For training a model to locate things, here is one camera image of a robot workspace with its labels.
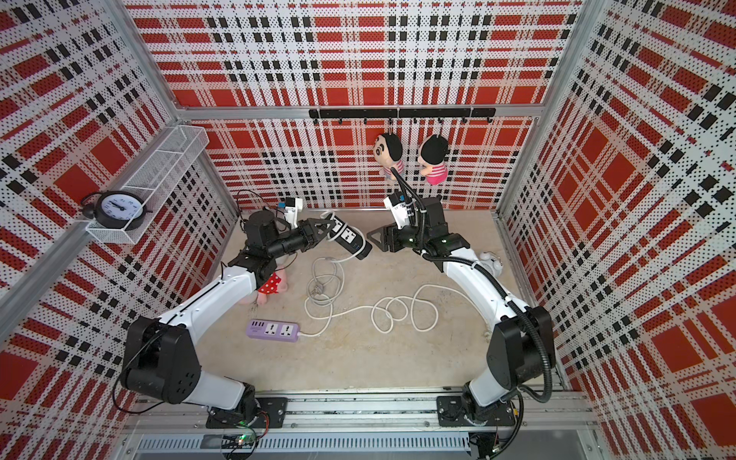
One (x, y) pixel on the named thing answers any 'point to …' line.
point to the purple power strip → (269, 330)
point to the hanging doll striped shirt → (387, 150)
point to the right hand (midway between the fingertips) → (380, 233)
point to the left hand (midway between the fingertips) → (338, 224)
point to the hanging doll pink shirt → (432, 152)
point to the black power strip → (349, 239)
